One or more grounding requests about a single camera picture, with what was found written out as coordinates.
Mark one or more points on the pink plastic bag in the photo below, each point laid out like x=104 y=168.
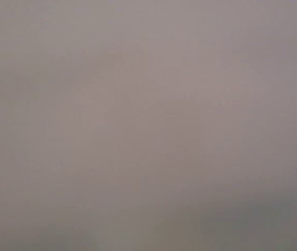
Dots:
x=148 y=125

